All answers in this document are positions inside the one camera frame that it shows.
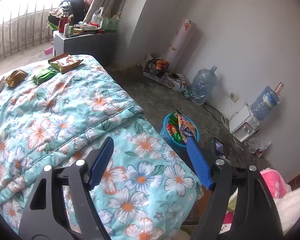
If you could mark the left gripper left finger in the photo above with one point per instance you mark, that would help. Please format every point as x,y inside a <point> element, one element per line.
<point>45,215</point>

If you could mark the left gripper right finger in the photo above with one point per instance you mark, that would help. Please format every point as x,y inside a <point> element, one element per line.
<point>255,215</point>

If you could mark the blue plastic trash basket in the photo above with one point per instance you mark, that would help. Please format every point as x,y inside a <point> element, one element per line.
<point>167,137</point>

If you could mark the pink pillow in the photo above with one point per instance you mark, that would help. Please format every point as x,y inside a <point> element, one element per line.
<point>276,185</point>

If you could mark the white water dispenser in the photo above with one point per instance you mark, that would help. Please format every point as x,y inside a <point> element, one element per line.
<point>243,124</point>

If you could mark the floral turquoise quilt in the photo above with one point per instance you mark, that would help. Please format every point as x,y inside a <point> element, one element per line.
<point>146,192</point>

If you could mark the water jug on dispenser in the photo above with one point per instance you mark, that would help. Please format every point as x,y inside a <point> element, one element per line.
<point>266,102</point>

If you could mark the gold crumpled snack wrapper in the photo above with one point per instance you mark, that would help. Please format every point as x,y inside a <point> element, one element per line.
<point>16,77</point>

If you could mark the large empty water jug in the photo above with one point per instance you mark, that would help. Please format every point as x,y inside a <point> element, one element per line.
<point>203,84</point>

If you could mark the green snack packet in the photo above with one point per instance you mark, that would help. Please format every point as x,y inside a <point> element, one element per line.
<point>44,75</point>

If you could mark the orange biscuit packet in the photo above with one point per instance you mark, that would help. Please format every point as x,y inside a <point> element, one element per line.
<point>64,62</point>

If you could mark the pink small floor box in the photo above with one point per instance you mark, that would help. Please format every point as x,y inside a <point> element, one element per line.
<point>48,51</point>

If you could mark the grey bedside cabinet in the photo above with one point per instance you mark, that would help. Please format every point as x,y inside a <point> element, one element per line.
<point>100,46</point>

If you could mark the balcony railing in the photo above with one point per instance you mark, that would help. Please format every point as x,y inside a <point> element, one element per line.
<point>24,28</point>

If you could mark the pink patterned roll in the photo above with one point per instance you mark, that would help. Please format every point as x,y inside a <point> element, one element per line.
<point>179,42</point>

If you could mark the red thermos bottle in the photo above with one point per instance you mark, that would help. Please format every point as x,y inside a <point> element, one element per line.
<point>62,22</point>

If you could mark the green plastic storage basket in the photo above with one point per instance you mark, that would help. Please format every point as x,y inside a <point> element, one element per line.
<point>110,25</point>

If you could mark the dark clothes pile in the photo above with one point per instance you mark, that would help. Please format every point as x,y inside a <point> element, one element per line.
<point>76,9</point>

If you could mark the black camera device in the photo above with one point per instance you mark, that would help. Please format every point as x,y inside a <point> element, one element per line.
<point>216,148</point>

